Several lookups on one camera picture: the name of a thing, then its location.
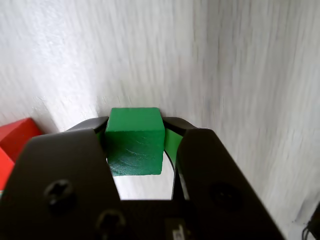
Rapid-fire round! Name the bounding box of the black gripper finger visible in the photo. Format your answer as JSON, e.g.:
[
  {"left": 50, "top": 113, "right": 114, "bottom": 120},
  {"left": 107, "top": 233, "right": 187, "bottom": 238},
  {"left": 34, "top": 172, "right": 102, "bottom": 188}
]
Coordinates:
[{"left": 0, "top": 116, "right": 126, "bottom": 240}]

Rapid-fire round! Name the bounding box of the red wooden cube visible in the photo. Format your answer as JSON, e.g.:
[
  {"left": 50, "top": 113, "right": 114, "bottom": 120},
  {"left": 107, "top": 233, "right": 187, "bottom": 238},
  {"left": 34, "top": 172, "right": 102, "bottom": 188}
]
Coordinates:
[{"left": 0, "top": 117, "right": 42, "bottom": 192}]

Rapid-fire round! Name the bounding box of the thin black wire bundle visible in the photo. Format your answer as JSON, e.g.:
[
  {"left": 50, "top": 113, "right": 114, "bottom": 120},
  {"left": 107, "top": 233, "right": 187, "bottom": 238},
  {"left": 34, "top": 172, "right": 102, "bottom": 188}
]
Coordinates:
[{"left": 301, "top": 214, "right": 320, "bottom": 240}]

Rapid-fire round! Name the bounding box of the green wooden cube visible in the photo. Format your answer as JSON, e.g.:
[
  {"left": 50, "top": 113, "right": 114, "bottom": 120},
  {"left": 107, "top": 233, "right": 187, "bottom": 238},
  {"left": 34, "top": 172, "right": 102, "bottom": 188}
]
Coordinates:
[{"left": 104, "top": 107, "right": 166, "bottom": 177}]

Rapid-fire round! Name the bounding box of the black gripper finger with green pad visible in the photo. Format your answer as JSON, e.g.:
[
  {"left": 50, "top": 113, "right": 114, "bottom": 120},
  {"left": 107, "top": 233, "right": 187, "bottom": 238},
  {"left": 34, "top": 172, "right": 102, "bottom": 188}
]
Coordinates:
[{"left": 162, "top": 116, "right": 286, "bottom": 240}]

